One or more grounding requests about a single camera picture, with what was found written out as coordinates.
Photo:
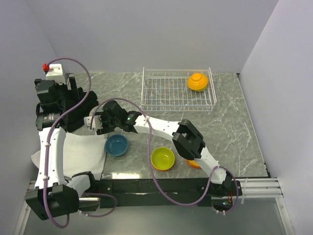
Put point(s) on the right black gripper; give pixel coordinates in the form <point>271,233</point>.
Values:
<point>104,129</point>

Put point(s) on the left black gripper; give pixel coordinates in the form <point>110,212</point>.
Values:
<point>71,95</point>

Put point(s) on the dark blue bowl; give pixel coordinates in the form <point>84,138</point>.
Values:
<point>117,145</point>

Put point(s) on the white wire dish rack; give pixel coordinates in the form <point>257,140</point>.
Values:
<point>167,90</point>

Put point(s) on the lime green bowl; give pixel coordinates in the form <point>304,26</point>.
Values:
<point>162,159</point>

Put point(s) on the large orange bowl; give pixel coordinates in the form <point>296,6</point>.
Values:
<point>197,82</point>

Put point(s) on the patterned white blue bowl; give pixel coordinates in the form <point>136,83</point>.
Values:
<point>92,111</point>

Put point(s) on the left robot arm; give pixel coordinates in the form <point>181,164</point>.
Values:
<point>60,111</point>

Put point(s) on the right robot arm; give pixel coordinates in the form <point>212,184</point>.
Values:
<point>186,138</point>

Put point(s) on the black cloth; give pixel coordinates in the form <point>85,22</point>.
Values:
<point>75,119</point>

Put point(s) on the white paper towel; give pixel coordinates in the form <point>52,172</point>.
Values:
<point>65,154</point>

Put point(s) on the right orange bowl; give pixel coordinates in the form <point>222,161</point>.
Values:
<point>193,164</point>

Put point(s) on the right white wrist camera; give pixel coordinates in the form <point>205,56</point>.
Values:
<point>91,123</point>

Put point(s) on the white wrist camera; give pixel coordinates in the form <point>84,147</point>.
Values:
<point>55,73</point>
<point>91,123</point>

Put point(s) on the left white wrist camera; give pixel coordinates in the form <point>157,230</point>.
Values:
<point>55,73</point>

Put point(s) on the black base frame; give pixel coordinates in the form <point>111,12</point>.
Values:
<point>143,192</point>

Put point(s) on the aluminium rail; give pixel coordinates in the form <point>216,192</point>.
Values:
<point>251,188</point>

